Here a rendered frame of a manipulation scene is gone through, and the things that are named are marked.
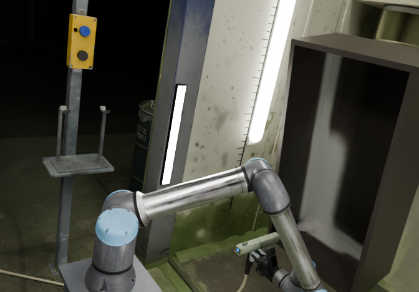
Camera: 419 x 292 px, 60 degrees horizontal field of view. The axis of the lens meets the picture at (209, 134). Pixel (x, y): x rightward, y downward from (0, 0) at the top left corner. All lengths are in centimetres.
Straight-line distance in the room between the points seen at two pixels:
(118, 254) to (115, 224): 11
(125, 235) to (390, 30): 230
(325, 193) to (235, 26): 115
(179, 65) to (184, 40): 13
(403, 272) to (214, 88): 176
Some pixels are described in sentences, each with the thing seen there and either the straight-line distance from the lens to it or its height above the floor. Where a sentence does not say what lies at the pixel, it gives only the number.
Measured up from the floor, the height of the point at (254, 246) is 56.
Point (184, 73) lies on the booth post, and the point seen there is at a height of 133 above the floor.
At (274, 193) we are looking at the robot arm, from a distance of 143.
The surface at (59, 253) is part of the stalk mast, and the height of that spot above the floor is 14.
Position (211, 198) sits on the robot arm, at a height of 97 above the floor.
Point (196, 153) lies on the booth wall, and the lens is 233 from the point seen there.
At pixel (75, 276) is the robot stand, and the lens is 158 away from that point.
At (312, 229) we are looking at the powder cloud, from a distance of 237.
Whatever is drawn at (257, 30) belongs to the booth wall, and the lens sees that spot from 238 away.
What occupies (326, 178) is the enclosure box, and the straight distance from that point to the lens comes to 234.
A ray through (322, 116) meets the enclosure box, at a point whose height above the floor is 124.
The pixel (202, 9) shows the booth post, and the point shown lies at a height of 169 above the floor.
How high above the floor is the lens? 166
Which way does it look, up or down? 18 degrees down
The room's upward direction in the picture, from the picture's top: 11 degrees clockwise
